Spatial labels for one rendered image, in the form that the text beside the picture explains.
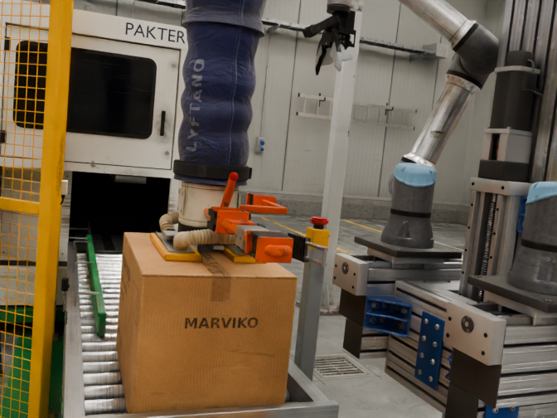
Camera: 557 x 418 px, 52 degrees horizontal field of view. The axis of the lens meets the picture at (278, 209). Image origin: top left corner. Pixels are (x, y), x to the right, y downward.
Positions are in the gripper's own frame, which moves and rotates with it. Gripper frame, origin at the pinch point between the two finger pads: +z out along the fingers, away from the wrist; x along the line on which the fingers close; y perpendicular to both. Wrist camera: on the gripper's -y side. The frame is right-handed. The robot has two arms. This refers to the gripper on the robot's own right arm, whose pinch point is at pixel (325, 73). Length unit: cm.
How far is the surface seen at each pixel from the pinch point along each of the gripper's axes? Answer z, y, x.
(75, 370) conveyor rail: 93, -68, 4
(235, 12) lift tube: -11.4, -33.0, -7.3
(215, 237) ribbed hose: 50, -36, -15
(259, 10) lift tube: -13.8, -25.1, -3.9
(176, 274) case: 57, -48, -27
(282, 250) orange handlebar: 44, -37, -62
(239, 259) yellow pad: 56, -28, -14
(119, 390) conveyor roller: 98, -56, 0
